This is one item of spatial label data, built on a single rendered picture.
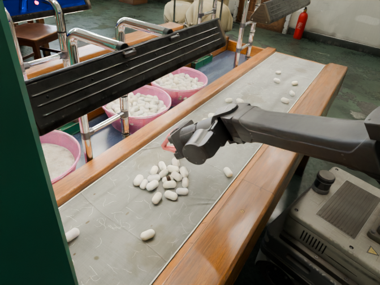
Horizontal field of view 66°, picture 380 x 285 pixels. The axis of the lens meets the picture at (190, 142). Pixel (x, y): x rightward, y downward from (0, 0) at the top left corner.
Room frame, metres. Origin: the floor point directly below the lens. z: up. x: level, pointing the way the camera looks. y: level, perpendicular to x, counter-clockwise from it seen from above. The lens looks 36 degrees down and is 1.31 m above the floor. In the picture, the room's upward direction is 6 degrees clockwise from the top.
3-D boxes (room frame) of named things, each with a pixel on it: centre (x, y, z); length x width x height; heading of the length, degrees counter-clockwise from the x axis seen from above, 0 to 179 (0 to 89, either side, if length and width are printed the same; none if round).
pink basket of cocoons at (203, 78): (1.24, 0.08, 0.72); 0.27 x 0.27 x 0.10
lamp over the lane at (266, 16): (1.47, -0.37, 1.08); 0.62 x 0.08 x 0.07; 151
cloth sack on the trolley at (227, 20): (4.09, -0.04, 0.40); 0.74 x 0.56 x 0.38; 148
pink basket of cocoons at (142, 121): (0.99, 0.22, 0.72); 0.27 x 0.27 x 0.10
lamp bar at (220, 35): (0.62, 0.11, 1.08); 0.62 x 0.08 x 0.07; 151
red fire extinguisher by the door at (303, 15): (5.09, -1.61, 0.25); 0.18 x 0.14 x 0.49; 147
